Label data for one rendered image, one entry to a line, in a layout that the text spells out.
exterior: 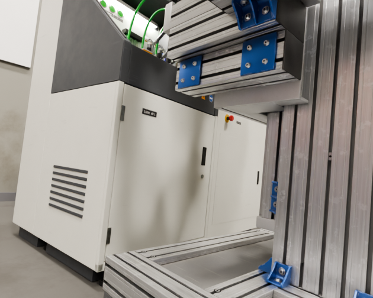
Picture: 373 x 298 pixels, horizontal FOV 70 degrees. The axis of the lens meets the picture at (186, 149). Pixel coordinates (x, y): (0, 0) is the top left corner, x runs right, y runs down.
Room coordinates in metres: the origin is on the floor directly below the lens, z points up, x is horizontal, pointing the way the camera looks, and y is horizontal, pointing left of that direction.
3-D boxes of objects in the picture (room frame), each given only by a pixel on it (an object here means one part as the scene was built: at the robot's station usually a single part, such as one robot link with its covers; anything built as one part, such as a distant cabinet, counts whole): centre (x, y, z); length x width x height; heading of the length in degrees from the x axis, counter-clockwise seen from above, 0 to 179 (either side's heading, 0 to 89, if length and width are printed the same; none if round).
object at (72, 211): (1.46, 0.28, 0.39); 0.70 x 0.58 x 0.79; 141
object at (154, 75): (1.29, 0.08, 0.87); 0.62 x 0.04 x 0.16; 141
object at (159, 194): (1.28, 0.06, 0.44); 0.65 x 0.02 x 0.68; 141
